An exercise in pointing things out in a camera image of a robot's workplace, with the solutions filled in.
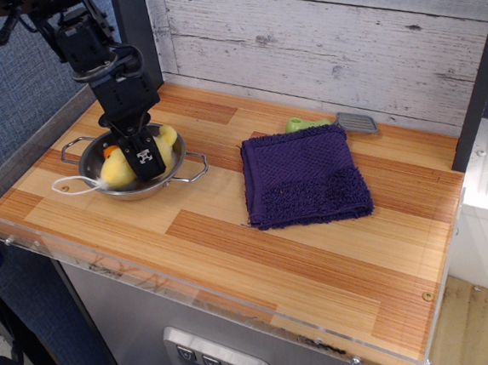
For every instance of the black vertical post left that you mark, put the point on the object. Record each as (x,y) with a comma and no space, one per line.
(135,28)

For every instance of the green handled grey spatula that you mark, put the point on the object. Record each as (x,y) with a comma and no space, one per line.
(348,121)

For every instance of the black vertical post right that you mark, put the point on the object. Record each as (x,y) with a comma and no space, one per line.
(474,114)

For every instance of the stainless steel cabinet front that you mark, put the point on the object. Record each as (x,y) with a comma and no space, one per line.
(131,319)

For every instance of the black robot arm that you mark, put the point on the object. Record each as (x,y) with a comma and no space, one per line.
(79,34)

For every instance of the black vertical post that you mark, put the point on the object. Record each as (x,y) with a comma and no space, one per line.
(474,114)
(135,28)

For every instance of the yellow plush duck toy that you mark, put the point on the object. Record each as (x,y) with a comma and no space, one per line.
(116,173)

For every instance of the clear acrylic front guard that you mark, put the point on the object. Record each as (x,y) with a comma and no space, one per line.
(361,290)

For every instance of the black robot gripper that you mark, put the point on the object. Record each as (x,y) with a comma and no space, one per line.
(126,94)

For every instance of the stainless steel two-handled pot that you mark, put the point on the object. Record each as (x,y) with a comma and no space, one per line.
(92,159)

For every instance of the silver button control panel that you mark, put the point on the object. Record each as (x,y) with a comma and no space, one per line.
(185,348)

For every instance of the purple folded towel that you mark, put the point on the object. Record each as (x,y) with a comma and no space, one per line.
(302,178)

